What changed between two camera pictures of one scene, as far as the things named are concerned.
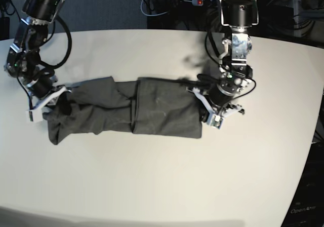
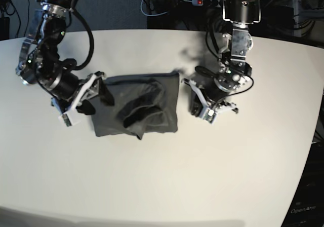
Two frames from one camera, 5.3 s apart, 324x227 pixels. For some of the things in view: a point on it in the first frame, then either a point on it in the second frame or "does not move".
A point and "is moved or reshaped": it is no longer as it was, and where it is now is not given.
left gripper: (45, 90) → (88, 87)
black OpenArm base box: (307, 209) does not move
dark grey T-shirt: (160, 106) is moved or reshaped
